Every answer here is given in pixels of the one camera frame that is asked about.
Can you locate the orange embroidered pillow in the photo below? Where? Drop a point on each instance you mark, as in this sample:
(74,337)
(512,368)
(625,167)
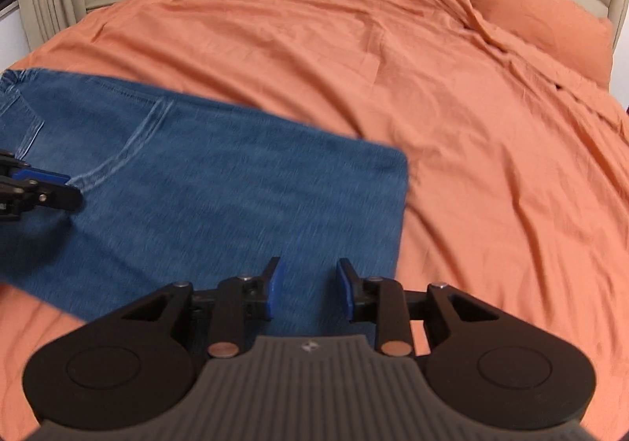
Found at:
(530,13)

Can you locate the blue denim pants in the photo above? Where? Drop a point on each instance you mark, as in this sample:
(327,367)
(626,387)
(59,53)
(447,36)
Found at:
(221,200)

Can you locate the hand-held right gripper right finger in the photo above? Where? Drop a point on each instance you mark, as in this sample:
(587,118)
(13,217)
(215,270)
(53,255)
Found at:
(346,291)

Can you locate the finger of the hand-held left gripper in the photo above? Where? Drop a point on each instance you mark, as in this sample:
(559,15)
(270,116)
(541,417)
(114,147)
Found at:
(56,197)
(39,175)

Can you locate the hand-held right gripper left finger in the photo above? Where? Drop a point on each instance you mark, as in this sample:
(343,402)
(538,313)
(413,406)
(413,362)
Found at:
(275,288)

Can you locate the orange duvet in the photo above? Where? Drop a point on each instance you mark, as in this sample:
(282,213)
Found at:
(304,3)

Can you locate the orange bed sheet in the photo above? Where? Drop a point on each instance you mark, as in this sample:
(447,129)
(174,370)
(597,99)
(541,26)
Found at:
(491,224)

